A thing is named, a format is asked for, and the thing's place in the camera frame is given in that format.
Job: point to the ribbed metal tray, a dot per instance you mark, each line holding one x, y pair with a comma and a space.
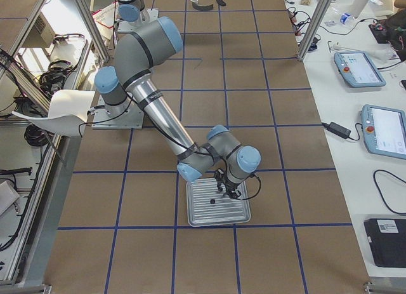
225, 211

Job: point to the black power adapter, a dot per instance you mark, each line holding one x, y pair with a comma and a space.
339, 130

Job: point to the black box with label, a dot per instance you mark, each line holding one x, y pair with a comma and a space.
386, 239

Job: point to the lower blue teach pendant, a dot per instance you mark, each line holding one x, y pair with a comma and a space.
384, 130

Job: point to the blue teach pendant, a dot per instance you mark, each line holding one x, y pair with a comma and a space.
384, 130
358, 70

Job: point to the white plastic chair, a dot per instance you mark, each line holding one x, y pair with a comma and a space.
68, 109

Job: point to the upper blue teach pendant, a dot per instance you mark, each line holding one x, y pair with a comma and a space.
358, 70

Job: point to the dark brake shoe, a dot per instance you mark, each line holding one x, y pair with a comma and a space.
199, 7

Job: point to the small black flat part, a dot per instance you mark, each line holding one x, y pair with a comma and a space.
221, 2

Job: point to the person at desk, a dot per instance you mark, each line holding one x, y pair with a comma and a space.
395, 29

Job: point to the aluminium frame post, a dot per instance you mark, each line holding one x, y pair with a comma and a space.
315, 22

